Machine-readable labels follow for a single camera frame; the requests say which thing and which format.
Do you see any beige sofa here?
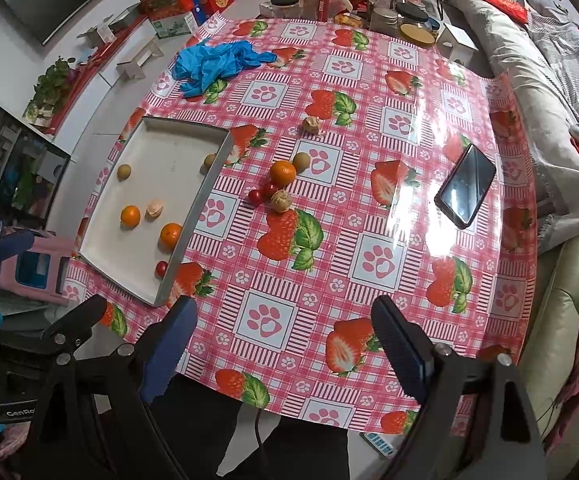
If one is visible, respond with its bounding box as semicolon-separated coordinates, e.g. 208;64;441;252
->
519;235;579;479

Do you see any cracked walnut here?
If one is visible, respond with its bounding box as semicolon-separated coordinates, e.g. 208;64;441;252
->
301;116;321;136

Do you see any yellow-orange round orange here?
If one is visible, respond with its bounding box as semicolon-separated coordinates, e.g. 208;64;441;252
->
120;205;142;229

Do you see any pink strawberry tablecloth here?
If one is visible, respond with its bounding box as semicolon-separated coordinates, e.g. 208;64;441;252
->
61;12;541;436

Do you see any blue plastic gloves pile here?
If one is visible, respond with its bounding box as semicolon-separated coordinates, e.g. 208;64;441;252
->
171;40;277;98

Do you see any round wooden lid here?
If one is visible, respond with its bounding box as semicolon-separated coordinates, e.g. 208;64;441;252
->
399;23;436;49

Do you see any mandarin orange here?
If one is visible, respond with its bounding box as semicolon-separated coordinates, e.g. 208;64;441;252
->
268;160;297;188
159;222;183;252

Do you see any white cardboard stand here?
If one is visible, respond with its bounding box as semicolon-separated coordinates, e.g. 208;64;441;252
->
117;36;163;79

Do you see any white shallow tray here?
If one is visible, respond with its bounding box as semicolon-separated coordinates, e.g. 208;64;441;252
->
80;116;233;307

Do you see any pink plastic stool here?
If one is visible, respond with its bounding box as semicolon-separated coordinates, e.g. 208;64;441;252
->
0;230;73;306

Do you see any cherry tomato pair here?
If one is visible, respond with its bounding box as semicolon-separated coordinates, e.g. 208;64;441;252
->
248;188;264;207
261;181;278;200

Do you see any tan longan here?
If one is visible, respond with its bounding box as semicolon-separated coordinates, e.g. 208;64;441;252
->
117;164;132;181
291;152;311;174
204;154;216;169

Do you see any green potted plant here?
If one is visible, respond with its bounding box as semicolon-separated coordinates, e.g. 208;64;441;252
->
24;56;79;128

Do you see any black smartphone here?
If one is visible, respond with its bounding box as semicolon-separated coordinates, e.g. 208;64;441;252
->
434;144;497;230

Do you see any grey blanket on sofa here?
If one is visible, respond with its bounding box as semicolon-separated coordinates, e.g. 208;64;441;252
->
450;0;579;252

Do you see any dark glass cabinet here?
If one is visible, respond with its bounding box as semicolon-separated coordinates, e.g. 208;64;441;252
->
0;107;70;229

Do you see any green white carton box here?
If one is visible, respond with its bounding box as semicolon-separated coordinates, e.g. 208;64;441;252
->
150;12;198;39

